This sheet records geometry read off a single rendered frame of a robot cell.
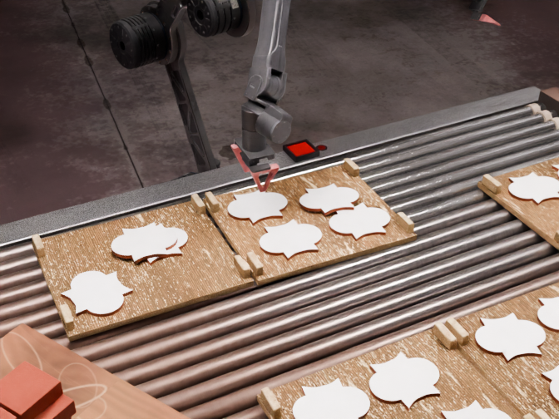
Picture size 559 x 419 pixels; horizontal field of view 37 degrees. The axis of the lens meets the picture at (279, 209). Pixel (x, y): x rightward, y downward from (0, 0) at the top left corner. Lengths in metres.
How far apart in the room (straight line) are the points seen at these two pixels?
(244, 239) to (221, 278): 0.15
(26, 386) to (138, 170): 2.93
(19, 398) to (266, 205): 1.07
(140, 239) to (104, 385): 0.54
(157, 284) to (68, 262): 0.22
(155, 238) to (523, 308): 0.83
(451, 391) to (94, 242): 0.88
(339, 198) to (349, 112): 2.41
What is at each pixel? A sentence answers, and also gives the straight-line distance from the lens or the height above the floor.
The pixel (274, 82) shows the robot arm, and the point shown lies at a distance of 1.89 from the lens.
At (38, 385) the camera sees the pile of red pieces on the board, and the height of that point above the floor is 1.32.
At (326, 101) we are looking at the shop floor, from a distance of 4.56.
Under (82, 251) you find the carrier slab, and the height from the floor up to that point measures 0.94.
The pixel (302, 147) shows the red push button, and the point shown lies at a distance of 2.32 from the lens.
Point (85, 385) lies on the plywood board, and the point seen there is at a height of 1.04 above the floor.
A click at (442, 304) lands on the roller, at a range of 1.85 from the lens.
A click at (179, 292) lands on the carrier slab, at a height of 0.94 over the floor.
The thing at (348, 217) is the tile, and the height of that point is 0.95.
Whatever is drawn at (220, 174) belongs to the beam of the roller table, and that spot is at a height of 0.92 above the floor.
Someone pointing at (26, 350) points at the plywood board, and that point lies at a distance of 1.60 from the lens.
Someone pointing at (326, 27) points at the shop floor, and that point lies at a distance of 5.50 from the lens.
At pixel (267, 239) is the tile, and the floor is 0.95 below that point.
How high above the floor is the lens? 2.12
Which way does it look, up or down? 35 degrees down
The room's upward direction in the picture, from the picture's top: straight up
